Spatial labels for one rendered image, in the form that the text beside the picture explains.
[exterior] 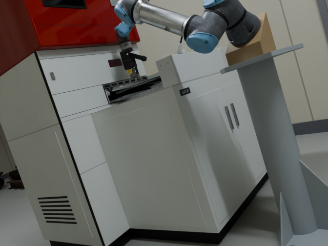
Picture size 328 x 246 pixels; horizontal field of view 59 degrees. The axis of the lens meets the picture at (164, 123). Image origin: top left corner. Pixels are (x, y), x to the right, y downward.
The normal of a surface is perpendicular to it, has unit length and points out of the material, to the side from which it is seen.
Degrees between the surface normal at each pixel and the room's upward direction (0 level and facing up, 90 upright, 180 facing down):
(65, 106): 90
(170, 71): 90
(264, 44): 90
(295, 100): 90
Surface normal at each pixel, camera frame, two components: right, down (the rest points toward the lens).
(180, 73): 0.76, -0.19
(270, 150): -0.64, 0.27
